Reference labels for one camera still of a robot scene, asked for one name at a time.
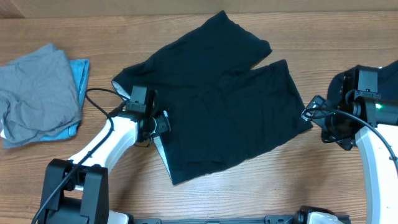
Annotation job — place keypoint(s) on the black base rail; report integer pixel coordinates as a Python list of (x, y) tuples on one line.
[(268, 219)]

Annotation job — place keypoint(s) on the grey folded garment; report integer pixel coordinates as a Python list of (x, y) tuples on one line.
[(38, 97)]

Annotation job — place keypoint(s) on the black shorts with patterned waistband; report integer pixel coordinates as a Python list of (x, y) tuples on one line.
[(222, 107)]

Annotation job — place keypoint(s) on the blue folded garment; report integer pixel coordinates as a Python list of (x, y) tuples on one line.
[(80, 71)]

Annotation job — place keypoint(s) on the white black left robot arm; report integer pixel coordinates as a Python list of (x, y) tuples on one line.
[(76, 190)]

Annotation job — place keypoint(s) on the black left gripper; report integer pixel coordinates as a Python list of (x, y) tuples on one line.
[(164, 125)]

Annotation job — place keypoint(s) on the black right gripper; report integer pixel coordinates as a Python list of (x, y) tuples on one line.
[(329, 125)]

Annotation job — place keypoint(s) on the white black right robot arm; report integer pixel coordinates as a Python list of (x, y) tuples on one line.
[(364, 120)]

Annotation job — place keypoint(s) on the dark navy t-shirt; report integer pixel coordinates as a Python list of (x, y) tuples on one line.
[(387, 84)]

